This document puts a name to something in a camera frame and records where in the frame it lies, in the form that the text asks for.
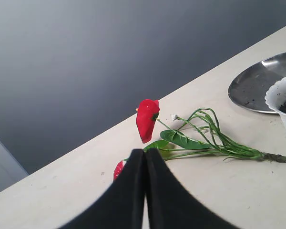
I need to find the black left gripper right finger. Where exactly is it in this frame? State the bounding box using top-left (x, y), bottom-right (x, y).
top-left (145, 148), bottom-right (237, 229)

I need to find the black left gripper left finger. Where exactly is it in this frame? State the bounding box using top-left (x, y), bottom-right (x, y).
top-left (61, 149), bottom-right (145, 229)

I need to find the artificial red anthurium plant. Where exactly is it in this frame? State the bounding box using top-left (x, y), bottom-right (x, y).
top-left (113, 99), bottom-right (286, 181)

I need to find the white scalloped flower pot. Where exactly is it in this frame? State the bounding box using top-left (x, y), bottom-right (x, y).
top-left (265, 77), bottom-right (286, 130)

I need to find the round steel plate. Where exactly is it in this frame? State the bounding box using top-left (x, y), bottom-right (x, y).
top-left (228, 52), bottom-right (286, 114)

